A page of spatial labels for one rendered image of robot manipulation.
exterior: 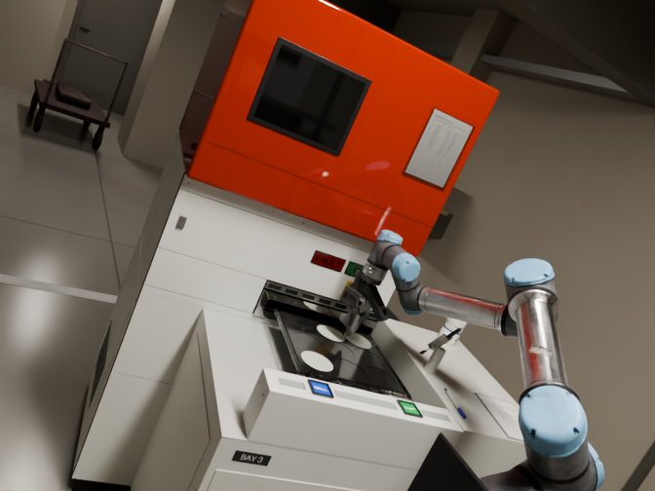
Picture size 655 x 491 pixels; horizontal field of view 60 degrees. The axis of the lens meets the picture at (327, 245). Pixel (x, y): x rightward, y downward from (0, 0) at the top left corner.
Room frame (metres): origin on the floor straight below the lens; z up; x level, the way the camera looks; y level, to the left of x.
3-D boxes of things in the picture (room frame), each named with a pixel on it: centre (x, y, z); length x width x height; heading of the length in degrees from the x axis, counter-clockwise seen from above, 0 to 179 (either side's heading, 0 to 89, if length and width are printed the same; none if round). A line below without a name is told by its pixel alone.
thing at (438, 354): (1.64, -0.44, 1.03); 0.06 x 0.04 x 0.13; 23
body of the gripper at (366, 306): (1.72, -0.16, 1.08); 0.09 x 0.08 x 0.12; 57
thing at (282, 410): (1.28, -0.25, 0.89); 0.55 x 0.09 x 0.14; 113
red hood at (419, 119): (2.06, 0.22, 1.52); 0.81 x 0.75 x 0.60; 113
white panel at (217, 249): (1.78, 0.10, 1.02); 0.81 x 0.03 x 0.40; 113
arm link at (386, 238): (1.71, -0.17, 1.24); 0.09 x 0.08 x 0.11; 31
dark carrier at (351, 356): (1.64, -0.17, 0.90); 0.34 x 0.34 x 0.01; 23
